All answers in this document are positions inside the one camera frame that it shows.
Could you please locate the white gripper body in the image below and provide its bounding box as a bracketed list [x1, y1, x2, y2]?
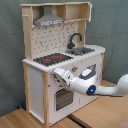
[53, 68, 75, 89]

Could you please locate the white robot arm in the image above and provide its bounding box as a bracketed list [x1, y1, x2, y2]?
[54, 68, 128, 97]

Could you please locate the white wooden toy kitchen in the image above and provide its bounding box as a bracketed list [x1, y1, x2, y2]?
[22, 2, 105, 127]

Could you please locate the right stove knob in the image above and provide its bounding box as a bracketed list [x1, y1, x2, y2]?
[72, 66, 78, 72]

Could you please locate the white oven door with window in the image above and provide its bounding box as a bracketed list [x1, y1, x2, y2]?
[55, 88, 73, 111]

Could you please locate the black stovetop with red burners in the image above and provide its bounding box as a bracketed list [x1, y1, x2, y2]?
[34, 53, 70, 66]

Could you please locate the grey toy sink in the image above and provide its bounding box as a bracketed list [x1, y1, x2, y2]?
[65, 47, 95, 55]

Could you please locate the black toy faucet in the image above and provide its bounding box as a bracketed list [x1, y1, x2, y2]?
[67, 33, 82, 49]

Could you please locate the grey range hood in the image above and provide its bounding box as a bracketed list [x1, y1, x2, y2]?
[34, 5, 64, 27]

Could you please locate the white toy microwave door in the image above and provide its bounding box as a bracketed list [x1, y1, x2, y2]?
[88, 3, 92, 22]

